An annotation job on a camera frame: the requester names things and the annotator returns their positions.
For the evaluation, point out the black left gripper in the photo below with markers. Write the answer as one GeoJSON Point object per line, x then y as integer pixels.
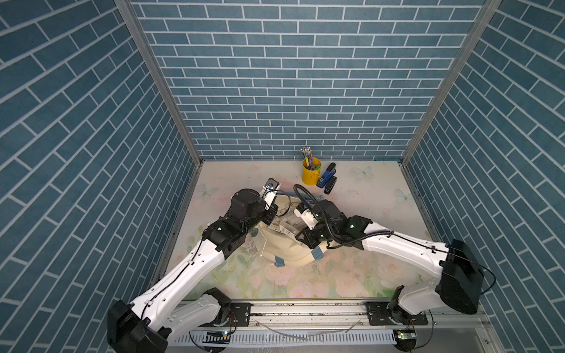
{"type": "Point", "coordinates": [270, 212]}

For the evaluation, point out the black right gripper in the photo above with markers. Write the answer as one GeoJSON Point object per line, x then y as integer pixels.
{"type": "Point", "coordinates": [308, 240]}

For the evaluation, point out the clear compass set case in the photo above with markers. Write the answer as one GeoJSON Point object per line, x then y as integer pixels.
{"type": "Point", "coordinates": [291, 230]}

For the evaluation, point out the cream canvas tote bag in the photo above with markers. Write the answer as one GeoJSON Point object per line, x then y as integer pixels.
{"type": "Point", "coordinates": [279, 248]}

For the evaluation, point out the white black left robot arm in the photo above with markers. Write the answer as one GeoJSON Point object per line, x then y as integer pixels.
{"type": "Point", "coordinates": [176, 273]}

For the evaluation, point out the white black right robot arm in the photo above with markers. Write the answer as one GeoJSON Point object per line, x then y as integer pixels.
{"type": "Point", "coordinates": [456, 277]}

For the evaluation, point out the black stapler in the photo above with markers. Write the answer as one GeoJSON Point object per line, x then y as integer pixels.
{"type": "Point", "coordinates": [330, 185]}

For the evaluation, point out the blue stapler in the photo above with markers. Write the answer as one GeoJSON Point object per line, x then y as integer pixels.
{"type": "Point", "coordinates": [327, 175]}

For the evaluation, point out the yellow pencil cup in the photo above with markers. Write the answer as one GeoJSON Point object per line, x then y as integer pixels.
{"type": "Point", "coordinates": [311, 177]}

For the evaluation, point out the pencils in cup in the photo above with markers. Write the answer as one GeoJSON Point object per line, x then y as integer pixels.
{"type": "Point", "coordinates": [308, 158]}

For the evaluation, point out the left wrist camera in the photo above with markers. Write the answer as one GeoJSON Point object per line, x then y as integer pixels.
{"type": "Point", "coordinates": [271, 186]}

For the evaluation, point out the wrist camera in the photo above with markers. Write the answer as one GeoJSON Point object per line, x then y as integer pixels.
{"type": "Point", "coordinates": [306, 215]}
{"type": "Point", "coordinates": [271, 186]}

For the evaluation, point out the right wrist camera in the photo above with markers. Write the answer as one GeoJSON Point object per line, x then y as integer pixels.
{"type": "Point", "coordinates": [306, 215]}

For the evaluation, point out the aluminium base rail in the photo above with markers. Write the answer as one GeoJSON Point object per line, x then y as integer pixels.
{"type": "Point", "coordinates": [210, 324]}

